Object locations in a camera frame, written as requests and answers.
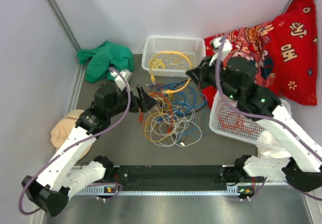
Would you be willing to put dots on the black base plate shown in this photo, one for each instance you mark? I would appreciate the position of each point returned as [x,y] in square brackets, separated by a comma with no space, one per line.
[173,178]

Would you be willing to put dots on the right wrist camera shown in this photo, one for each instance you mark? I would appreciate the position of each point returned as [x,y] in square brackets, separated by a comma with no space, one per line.
[220,46]

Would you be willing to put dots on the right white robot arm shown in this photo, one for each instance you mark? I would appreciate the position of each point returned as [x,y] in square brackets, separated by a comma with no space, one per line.
[236,81]

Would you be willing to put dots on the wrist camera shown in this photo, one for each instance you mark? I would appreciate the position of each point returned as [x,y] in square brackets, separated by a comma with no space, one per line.
[220,46]
[119,80]

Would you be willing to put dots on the green cloth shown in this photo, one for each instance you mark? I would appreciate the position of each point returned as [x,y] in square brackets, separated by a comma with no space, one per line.
[103,57]

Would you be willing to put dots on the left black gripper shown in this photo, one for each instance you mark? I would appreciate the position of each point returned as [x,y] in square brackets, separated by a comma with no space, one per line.
[142,103]

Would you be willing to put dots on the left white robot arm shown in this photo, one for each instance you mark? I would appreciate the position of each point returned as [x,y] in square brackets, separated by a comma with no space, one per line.
[53,186]

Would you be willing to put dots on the white basket at back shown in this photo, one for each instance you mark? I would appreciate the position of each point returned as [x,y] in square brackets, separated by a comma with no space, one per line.
[169,56]

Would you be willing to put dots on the white basket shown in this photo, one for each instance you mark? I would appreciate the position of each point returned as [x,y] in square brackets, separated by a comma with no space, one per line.
[225,122]
[169,56]

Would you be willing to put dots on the red patterned cloth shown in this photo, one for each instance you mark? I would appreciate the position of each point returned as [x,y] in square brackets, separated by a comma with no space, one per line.
[284,52]

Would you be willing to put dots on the white basket at right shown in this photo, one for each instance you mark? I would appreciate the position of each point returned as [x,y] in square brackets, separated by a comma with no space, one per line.
[225,122]

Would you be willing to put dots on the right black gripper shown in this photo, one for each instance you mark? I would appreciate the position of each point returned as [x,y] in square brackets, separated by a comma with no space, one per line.
[200,73]

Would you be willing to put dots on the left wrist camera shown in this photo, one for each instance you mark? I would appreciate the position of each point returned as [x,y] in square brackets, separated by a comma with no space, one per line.
[119,80]

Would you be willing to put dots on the grey slotted cable duct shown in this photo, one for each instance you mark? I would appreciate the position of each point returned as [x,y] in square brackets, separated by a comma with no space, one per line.
[109,190]

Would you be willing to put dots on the beige cloth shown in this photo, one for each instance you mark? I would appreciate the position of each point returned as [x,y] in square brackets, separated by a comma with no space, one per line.
[63,128]

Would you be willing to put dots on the white cloth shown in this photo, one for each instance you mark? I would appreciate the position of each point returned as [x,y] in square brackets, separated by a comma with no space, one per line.
[270,147]

